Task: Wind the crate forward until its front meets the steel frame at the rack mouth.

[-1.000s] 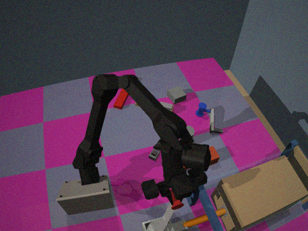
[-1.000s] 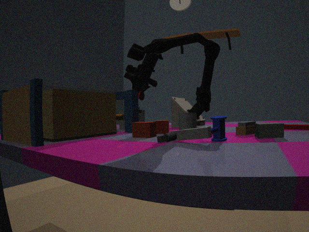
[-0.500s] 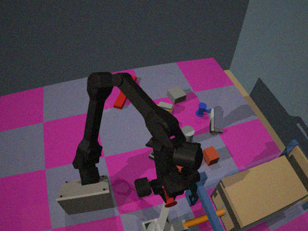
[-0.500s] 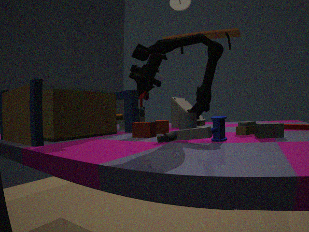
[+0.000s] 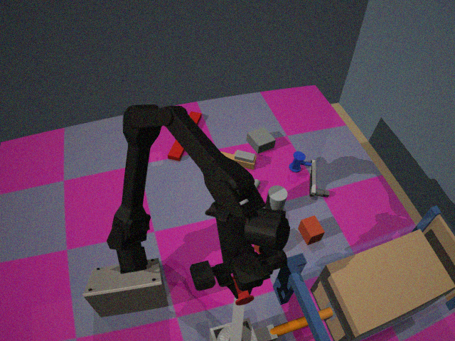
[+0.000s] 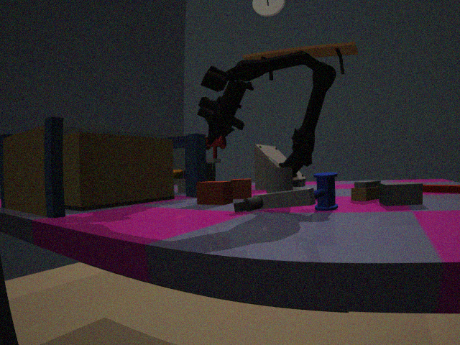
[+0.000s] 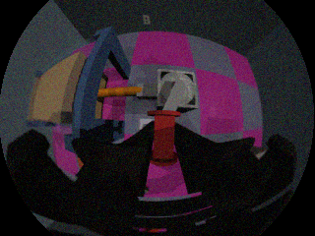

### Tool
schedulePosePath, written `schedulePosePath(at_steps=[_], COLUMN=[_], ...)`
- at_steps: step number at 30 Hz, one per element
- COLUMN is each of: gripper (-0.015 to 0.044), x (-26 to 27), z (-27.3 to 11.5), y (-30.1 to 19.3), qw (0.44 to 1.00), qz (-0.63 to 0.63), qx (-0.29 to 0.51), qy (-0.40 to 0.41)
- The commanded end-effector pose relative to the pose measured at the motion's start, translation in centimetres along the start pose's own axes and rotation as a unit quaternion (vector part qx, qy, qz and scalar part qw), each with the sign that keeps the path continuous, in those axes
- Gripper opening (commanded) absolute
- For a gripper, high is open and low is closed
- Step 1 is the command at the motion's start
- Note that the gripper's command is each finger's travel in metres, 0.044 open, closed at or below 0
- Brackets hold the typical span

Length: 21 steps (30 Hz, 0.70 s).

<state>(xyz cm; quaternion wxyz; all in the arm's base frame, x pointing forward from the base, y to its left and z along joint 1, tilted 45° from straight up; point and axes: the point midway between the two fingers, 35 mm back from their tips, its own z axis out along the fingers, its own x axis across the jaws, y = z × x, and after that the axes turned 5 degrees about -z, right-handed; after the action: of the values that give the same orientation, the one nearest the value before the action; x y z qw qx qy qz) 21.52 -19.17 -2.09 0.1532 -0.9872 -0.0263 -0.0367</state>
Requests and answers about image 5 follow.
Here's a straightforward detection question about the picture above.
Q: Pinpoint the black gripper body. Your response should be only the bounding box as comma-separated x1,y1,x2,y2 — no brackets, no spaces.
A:
190,241,288,291

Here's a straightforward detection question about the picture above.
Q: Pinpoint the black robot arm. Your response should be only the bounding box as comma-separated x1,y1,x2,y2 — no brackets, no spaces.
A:
107,104,290,291

